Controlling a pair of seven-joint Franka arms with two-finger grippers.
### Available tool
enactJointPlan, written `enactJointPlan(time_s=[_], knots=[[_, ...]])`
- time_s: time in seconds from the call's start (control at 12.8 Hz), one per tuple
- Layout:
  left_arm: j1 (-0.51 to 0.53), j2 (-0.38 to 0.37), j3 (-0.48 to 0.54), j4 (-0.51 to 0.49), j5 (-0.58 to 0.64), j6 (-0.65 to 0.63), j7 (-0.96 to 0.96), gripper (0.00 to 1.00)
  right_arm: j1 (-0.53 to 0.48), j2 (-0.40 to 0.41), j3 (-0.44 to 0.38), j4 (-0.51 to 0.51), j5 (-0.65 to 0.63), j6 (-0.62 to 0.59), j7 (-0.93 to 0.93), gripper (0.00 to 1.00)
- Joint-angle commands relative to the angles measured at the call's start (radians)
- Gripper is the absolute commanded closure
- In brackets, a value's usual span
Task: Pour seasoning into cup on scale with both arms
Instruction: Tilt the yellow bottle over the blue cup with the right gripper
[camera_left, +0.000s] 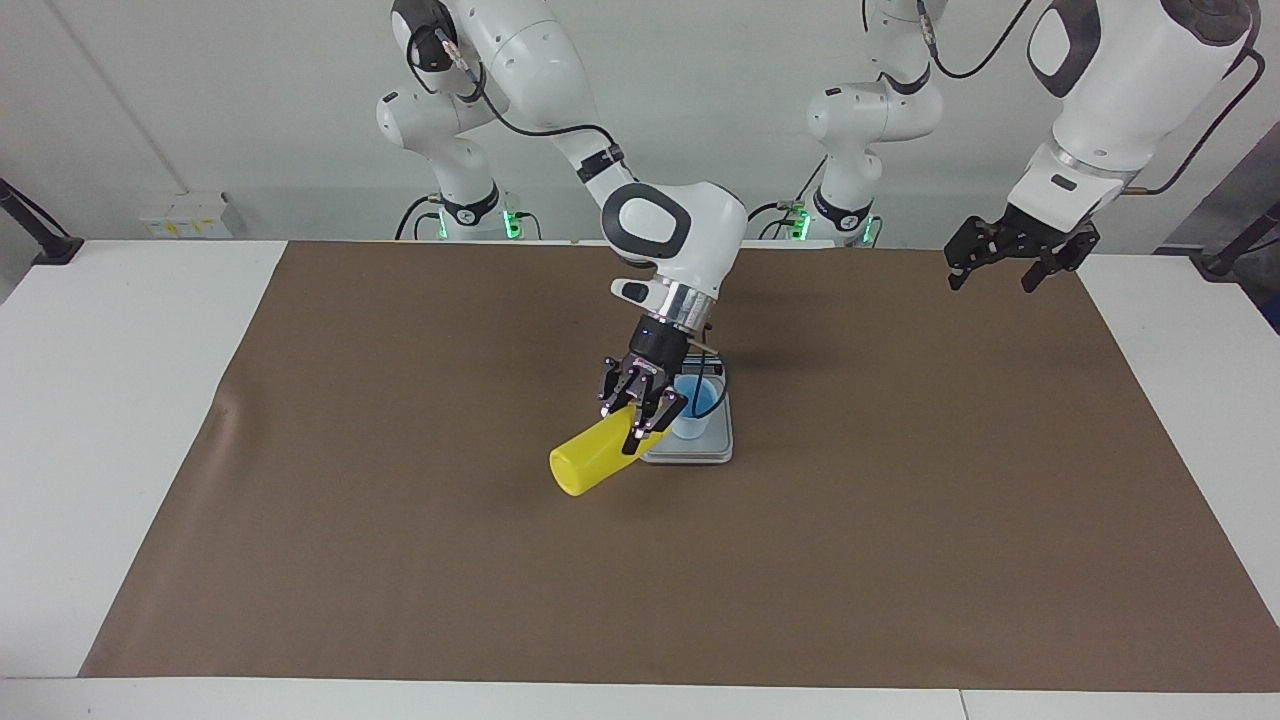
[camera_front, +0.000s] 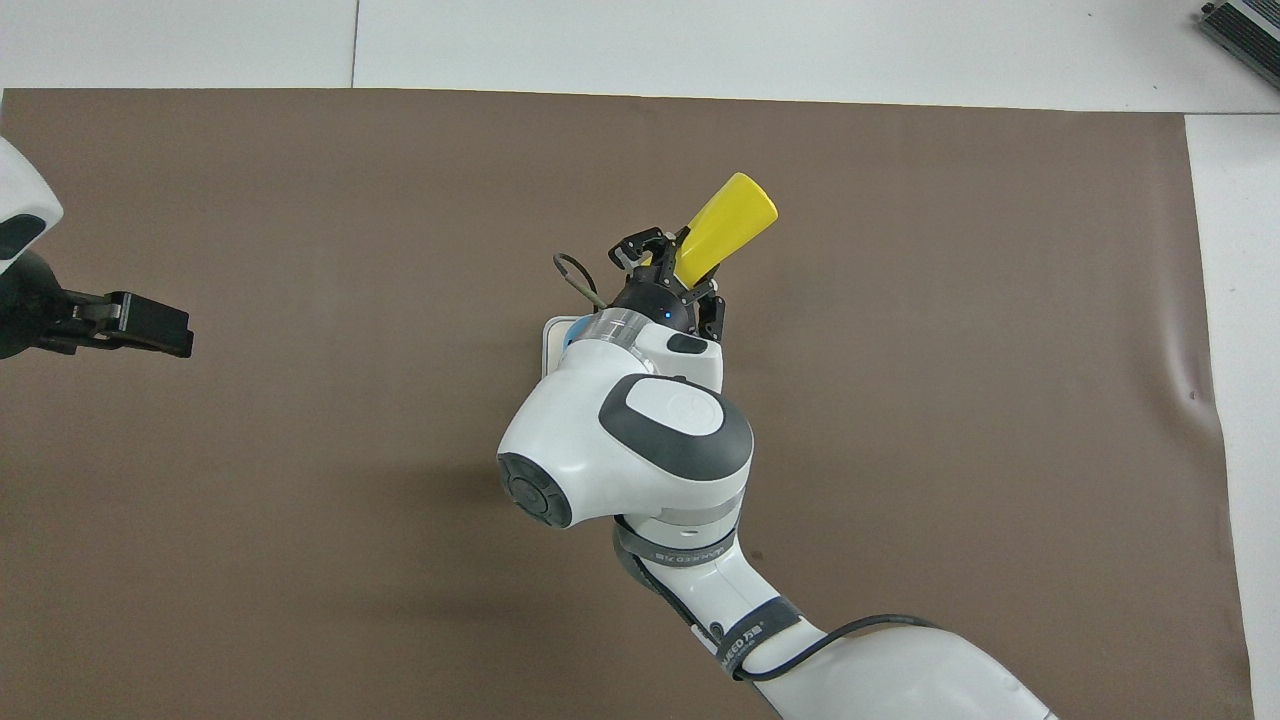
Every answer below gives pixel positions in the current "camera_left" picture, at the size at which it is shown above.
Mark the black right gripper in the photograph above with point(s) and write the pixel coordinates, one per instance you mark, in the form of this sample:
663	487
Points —
655	355

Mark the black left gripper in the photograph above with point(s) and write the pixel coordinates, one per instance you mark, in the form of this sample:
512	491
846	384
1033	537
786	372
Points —
1025	238

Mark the yellow squeeze bottle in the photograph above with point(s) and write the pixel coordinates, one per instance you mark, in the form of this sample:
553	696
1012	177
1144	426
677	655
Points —
585	470

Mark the light blue plastic cup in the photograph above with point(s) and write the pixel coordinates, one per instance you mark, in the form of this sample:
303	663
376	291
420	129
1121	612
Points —
705	395

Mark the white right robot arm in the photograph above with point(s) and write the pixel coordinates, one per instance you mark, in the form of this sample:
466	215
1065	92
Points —
690	230

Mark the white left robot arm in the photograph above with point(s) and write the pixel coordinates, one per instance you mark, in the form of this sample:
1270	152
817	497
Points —
1130	80

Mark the silver digital kitchen scale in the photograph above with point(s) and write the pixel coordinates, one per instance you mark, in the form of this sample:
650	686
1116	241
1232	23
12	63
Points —
715	445

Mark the brown paper table mat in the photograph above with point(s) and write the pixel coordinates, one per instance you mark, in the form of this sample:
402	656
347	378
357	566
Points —
600	560

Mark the black clamp stand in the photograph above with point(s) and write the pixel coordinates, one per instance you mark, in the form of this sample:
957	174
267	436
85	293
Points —
55	248
1220	262

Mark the dark blue object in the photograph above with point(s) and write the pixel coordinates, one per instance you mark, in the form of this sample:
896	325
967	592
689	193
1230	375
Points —
1274	315

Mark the white wall power strip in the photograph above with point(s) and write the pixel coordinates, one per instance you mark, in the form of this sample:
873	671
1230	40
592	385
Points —
185	215

